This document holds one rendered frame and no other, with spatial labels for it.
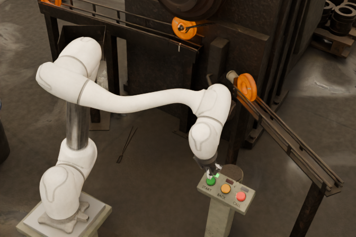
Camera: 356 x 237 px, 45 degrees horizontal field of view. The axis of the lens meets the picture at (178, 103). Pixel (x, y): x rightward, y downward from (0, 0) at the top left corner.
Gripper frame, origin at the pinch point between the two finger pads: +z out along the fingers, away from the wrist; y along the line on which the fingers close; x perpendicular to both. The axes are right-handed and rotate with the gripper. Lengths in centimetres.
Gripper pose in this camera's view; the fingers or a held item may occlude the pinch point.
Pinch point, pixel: (210, 173)
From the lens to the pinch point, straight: 187.0
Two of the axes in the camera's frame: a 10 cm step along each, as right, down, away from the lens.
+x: -5.1, 7.7, -3.7
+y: -8.5, -3.9, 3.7
